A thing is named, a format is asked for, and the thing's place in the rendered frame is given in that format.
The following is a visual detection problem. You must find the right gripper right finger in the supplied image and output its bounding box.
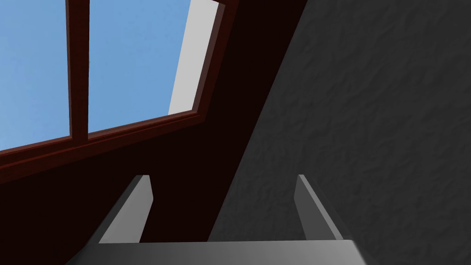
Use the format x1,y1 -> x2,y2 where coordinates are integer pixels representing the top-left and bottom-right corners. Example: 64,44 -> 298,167
294,174 -> 352,242

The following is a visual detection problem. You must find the dark red framed window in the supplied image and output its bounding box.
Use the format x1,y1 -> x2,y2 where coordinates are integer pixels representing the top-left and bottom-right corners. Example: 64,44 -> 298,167
0,0 -> 241,184

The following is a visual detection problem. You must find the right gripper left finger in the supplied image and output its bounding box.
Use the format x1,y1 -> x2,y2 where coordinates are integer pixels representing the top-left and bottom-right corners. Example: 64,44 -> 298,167
86,174 -> 154,244

